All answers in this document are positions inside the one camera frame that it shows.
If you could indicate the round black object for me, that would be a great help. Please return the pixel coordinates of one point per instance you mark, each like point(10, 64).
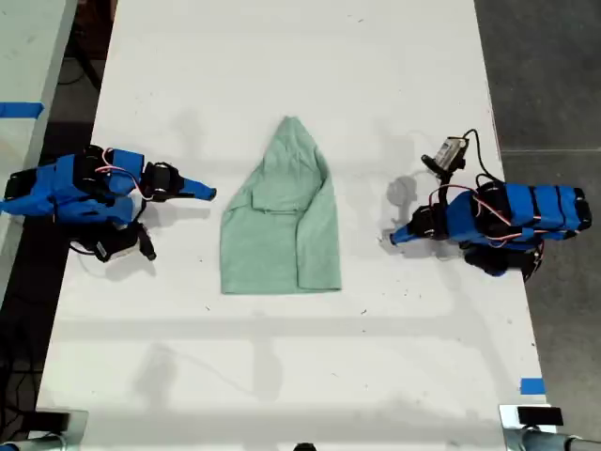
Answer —
point(304, 446)

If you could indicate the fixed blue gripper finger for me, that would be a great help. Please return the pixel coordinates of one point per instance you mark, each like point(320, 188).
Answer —
point(197, 184)
point(405, 231)

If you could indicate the short blue tape piece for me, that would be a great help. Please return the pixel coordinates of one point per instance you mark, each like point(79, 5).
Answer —
point(533, 386)

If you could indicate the silver metal bracket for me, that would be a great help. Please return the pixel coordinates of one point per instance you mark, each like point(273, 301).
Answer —
point(77, 425)
point(507, 418)

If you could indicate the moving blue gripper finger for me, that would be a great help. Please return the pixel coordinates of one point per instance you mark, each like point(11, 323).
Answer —
point(195, 193)
point(406, 239)

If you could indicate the grey gripper camera box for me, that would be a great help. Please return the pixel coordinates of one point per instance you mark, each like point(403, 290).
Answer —
point(448, 152)

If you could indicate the long blue tape strip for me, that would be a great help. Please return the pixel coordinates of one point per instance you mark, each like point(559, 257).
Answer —
point(21, 109)

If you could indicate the white side table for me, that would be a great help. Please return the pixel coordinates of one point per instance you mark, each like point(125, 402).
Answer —
point(23, 56)

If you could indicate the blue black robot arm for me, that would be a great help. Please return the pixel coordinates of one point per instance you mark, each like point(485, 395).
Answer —
point(61, 188)
point(540, 211)

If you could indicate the black camera stalk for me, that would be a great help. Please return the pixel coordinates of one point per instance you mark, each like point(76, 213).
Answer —
point(447, 185)
point(148, 243)

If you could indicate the grey metal pipe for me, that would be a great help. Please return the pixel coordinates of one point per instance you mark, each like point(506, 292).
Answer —
point(549, 441)

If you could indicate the pale green T-shirt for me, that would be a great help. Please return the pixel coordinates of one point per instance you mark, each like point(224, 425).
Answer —
point(263, 253)

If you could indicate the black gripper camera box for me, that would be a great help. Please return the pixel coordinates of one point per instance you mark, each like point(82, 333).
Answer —
point(117, 245)

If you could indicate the small black box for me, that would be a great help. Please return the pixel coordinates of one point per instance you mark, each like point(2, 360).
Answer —
point(540, 415)
point(51, 420)

